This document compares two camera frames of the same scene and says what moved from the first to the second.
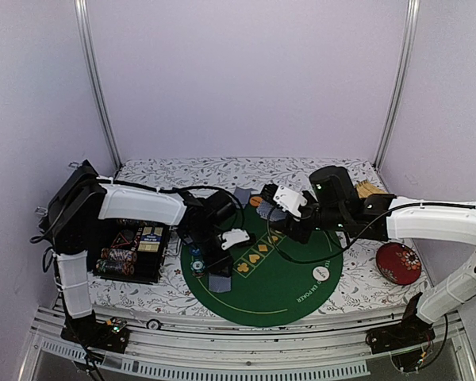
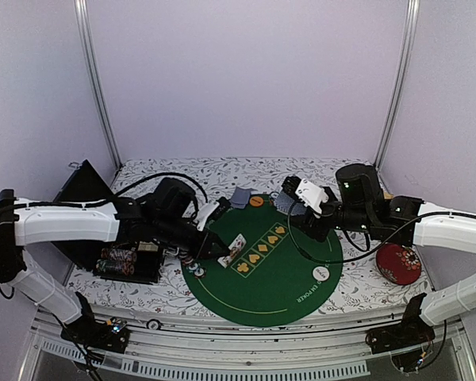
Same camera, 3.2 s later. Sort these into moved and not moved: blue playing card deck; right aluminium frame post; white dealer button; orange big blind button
Moved: blue playing card deck
Not moved: white dealer button; orange big blind button; right aluminium frame post
